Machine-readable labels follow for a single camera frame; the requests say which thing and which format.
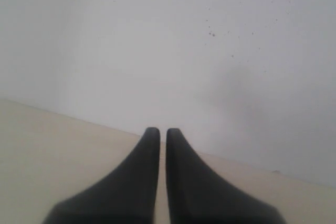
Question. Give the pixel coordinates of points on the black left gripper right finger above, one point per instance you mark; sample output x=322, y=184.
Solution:
x=197, y=194

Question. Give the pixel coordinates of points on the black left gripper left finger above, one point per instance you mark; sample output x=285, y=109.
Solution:
x=126, y=195

